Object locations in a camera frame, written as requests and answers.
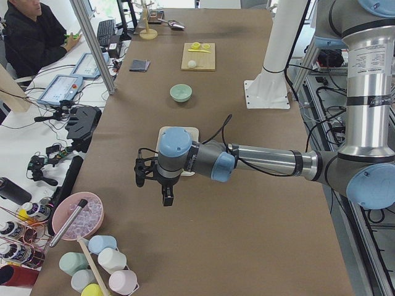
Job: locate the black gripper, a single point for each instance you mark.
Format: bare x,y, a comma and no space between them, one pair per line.
165,182

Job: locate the white steamed bun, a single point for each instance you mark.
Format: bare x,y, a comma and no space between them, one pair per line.
192,64

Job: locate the pink bowl with ice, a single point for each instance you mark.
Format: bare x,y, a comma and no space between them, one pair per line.
87,222

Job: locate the mint green bowl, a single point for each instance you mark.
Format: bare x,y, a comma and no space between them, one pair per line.
181,92

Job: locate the cream rabbit tray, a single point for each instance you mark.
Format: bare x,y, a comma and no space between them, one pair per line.
193,132

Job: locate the metal tube tool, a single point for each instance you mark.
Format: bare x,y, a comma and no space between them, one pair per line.
67,223

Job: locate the blue cup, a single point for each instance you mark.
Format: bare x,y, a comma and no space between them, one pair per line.
100,242

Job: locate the white cup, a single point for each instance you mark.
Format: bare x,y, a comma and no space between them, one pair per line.
112,260

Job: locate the wooden stick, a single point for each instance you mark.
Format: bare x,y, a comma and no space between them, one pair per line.
96,273

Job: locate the pink cup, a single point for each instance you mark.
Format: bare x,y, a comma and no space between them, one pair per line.
123,282

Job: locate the green cup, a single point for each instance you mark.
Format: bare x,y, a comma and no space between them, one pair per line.
71,262

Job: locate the grey cup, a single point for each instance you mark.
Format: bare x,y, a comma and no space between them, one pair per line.
81,279

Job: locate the yellow cup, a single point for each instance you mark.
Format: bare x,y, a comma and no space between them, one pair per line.
92,290

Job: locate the grey folded cloth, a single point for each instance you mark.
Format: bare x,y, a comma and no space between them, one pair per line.
139,65

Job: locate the wooden cutting board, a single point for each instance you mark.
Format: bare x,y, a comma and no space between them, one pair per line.
205,61

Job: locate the yellow plastic knife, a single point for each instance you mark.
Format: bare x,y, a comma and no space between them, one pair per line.
199,50

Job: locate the near teach pendant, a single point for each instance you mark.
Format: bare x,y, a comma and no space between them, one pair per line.
62,87

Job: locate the teach pendant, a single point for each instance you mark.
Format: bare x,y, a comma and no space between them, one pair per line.
86,67
62,87

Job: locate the far teach pendant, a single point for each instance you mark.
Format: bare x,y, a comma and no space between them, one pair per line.
86,67

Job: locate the wooden mug tree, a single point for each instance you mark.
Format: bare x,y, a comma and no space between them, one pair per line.
147,33

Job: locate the black bottle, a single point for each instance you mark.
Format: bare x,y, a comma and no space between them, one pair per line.
13,192

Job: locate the metal scoop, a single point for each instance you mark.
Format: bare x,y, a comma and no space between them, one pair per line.
173,24

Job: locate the black keyboard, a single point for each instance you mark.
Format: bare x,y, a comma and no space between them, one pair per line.
105,31

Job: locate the red can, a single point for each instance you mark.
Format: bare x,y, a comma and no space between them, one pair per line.
17,276

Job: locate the seated person in black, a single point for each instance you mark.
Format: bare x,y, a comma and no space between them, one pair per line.
34,38

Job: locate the black plastic bracket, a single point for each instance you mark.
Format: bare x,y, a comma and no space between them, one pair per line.
81,125

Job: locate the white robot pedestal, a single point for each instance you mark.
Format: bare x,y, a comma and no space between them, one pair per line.
269,90

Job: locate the aluminium frame post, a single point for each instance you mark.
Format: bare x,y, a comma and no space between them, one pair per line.
91,39

